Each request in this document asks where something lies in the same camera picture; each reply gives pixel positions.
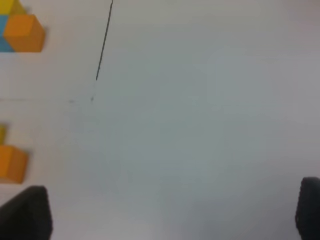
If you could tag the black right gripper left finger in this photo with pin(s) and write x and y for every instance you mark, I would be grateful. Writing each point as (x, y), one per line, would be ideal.
(27, 216)

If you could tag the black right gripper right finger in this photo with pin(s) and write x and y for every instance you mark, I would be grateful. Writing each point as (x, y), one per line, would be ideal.
(307, 217)

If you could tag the blue template block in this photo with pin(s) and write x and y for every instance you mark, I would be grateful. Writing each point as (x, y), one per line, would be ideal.
(6, 31)

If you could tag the orange template block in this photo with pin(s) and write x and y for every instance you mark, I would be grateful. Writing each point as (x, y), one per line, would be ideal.
(29, 34)

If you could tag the yellow template block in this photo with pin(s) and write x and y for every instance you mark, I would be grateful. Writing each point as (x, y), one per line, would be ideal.
(11, 7)

